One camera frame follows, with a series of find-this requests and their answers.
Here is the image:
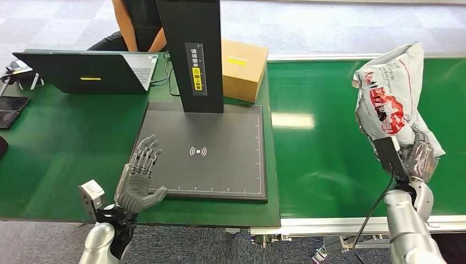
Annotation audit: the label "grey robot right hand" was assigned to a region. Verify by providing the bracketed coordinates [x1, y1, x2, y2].
[398, 129, 440, 183]

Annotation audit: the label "black inbound scanner machine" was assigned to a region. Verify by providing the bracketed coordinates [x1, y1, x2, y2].
[131, 0, 269, 204]

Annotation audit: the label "aluminium conveyor frame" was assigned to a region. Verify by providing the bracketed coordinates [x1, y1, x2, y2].
[249, 52, 466, 264]

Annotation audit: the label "small device on stand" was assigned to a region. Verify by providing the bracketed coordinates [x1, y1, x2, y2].
[0, 59, 45, 91]

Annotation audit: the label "dark open laptop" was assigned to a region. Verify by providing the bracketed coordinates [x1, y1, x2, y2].
[12, 51, 159, 96]

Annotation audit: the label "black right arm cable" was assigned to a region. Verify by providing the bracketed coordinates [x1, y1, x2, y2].
[351, 174, 396, 264]

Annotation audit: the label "black machine cables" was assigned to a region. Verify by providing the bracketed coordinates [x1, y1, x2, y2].
[149, 51, 181, 98]

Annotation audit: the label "brown cardboard box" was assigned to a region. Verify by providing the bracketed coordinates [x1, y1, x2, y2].
[221, 38, 270, 105]

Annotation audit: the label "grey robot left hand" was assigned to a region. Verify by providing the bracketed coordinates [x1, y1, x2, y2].
[114, 135, 168, 215]

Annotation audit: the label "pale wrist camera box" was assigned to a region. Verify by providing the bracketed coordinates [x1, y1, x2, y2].
[373, 135, 409, 181]
[78, 179, 107, 222]

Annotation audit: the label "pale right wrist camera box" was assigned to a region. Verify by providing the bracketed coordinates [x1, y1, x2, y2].
[373, 135, 409, 181]

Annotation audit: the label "green desk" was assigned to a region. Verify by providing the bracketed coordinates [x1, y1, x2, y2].
[0, 48, 281, 229]

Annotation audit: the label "black phone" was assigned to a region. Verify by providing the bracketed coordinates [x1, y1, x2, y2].
[0, 110, 20, 130]
[0, 96, 31, 113]

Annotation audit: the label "green conveyor belt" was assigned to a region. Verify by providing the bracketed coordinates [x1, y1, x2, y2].
[267, 57, 466, 219]

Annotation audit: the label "white plastic mailer package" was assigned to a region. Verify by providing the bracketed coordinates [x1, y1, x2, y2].
[351, 41, 446, 158]

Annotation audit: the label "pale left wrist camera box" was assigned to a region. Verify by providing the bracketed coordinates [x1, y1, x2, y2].
[78, 179, 107, 222]

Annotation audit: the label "person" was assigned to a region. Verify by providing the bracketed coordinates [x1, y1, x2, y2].
[87, 0, 168, 53]

